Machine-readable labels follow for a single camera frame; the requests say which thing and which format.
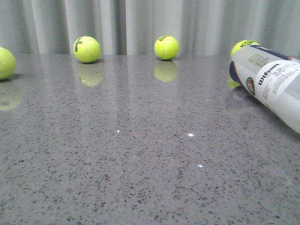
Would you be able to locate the tennis ball marked three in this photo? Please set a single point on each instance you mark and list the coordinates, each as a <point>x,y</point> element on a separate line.
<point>87,49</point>

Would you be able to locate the right Roland Garros tennis ball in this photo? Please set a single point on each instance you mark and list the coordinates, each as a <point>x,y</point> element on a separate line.
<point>242,44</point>

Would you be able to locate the clear Wilson tennis ball can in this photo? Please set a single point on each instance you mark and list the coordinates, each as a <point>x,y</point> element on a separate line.
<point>272,78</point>

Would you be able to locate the far left tennis ball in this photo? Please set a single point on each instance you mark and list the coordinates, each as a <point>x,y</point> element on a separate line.
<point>7,64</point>

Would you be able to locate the centre back tennis ball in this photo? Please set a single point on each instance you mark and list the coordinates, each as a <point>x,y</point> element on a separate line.
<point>166,47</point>

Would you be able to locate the grey pleated curtain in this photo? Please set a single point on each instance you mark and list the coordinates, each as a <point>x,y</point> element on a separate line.
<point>131,27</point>

